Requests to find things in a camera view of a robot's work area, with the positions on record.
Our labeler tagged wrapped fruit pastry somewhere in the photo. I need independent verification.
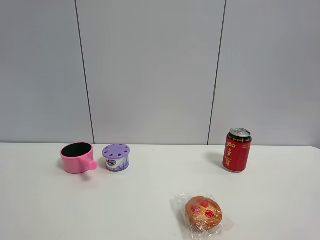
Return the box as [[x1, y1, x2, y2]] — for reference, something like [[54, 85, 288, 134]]
[[170, 193, 234, 240]]

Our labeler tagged purple air freshener jar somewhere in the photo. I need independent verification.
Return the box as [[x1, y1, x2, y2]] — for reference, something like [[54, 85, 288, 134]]
[[102, 144, 130, 172]]

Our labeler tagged pink toy pot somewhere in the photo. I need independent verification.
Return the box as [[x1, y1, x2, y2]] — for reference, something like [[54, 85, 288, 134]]
[[60, 142, 98, 174]]

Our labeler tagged red drink can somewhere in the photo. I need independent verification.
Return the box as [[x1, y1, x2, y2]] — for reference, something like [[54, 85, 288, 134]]
[[222, 128, 252, 173]]

